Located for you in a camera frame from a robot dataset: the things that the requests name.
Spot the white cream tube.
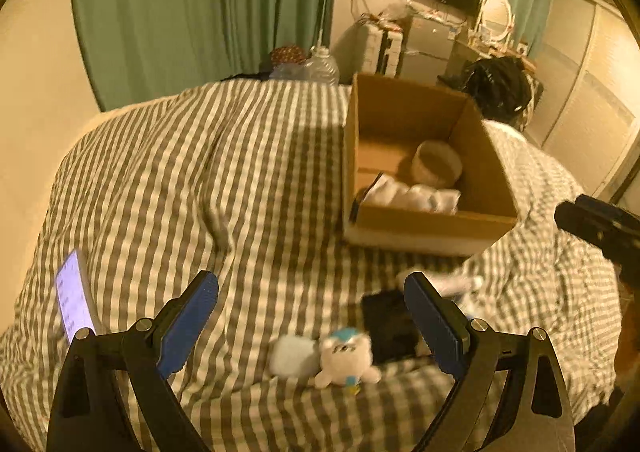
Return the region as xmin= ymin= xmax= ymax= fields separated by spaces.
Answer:
xmin=396 ymin=268 xmax=484 ymax=298

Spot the white plush toy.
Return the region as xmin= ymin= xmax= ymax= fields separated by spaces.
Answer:
xmin=312 ymin=328 xmax=382 ymax=389

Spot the white earbuds case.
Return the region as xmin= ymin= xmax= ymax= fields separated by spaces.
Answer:
xmin=269 ymin=335 xmax=320 ymax=380

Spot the lit smartphone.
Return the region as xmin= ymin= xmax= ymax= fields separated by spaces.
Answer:
xmin=54 ymin=249 xmax=103 ymax=342

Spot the white louvred wardrobe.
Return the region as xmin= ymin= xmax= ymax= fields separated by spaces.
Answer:
xmin=526 ymin=0 xmax=639 ymax=200

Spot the black jacket on chair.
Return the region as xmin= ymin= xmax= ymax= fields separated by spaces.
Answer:
xmin=438 ymin=56 xmax=544 ymax=131

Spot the brown cardboard box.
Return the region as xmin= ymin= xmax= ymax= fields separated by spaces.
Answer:
xmin=343 ymin=73 xmax=518 ymax=257

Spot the grey white checked duvet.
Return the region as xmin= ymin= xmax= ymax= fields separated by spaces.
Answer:
xmin=1 ymin=81 xmax=620 ymax=451

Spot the wooden dressing table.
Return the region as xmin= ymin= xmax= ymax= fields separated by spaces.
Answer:
xmin=446 ymin=38 xmax=537 ymax=76

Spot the white oval vanity mirror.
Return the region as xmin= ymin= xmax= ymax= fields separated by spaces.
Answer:
xmin=480 ymin=0 xmax=515 ymax=43

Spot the silver mini fridge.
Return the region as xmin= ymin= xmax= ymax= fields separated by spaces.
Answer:
xmin=398 ymin=15 xmax=458 ymax=85

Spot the white suitcase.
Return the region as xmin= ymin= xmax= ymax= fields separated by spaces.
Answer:
xmin=354 ymin=20 xmax=404 ymax=78

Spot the large clear water bottle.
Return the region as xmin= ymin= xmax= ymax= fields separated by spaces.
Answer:
xmin=304 ymin=45 xmax=340 ymax=85

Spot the clear plastic bag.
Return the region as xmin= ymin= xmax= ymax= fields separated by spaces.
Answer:
xmin=269 ymin=62 xmax=307 ymax=81

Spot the brown patterned bag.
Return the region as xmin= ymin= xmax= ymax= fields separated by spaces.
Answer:
xmin=270 ymin=45 xmax=307 ymax=68

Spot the large green curtain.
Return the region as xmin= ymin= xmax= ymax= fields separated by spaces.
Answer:
xmin=72 ymin=0 xmax=330 ymax=111

